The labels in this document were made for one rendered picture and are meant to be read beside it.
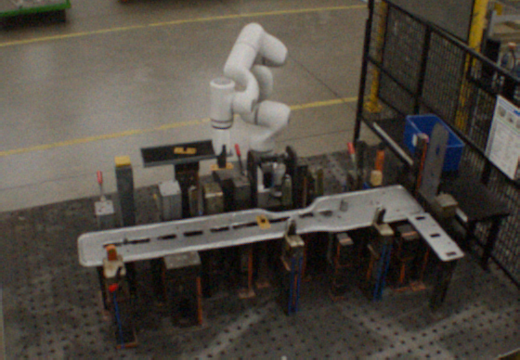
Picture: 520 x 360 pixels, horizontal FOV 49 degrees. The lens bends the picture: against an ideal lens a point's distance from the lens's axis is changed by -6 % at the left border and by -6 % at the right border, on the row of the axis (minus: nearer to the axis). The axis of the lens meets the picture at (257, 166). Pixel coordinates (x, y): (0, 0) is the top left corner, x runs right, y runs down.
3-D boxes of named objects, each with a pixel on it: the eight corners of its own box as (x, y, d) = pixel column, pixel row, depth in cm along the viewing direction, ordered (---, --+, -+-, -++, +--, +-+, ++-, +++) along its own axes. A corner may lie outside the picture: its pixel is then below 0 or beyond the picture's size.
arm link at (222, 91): (239, 112, 215) (214, 109, 217) (240, 79, 208) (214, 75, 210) (231, 122, 208) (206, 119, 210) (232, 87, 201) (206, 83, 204)
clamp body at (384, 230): (366, 305, 238) (379, 237, 220) (354, 287, 247) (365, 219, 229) (385, 301, 240) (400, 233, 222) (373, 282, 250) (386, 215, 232)
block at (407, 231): (392, 295, 243) (403, 241, 228) (380, 277, 252) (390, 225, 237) (411, 290, 245) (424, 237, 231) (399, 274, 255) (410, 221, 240)
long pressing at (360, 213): (80, 273, 206) (80, 269, 205) (76, 235, 224) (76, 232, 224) (427, 214, 243) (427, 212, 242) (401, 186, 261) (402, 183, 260)
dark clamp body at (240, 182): (231, 263, 258) (232, 189, 238) (224, 245, 269) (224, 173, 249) (255, 260, 261) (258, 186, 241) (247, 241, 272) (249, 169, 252)
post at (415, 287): (413, 291, 245) (426, 237, 230) (401, 276, 253) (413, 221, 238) (426, 289, 246) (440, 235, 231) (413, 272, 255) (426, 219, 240)
